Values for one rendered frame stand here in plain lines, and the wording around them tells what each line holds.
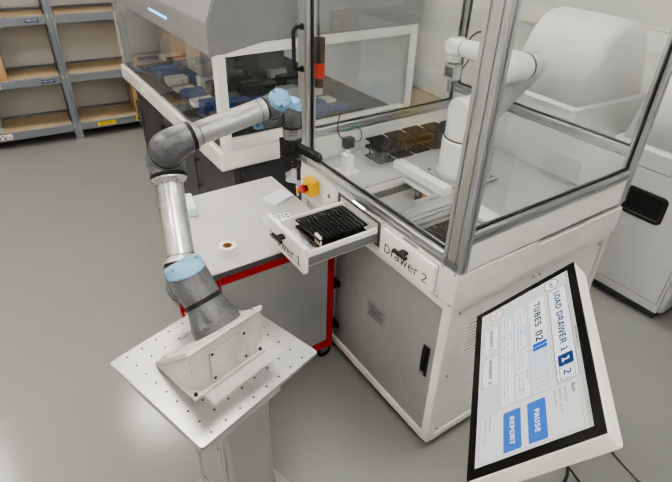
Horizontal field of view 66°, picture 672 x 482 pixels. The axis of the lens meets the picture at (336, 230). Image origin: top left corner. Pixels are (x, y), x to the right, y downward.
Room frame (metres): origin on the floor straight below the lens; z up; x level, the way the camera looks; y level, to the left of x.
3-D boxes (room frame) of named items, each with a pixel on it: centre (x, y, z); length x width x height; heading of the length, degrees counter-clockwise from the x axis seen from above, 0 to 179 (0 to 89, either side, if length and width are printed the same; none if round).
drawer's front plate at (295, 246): (1.59, 0.18, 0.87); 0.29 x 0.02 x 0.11; 35
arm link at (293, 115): (1.84, 0.18, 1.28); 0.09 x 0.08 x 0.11; 120
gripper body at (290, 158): (1.84, 0.18, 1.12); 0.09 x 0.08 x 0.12; 97
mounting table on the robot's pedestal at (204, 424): (1.12, 0.36, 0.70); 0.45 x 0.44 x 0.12; 141
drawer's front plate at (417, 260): (1.51, -0.26, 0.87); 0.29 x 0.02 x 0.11; 35
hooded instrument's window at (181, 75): (3.37, 0.61, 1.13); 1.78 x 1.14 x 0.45; 35
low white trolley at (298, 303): (1.94, 0.40, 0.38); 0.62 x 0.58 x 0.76; 35
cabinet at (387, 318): (2.00, -0.50, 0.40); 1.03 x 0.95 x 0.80; 35
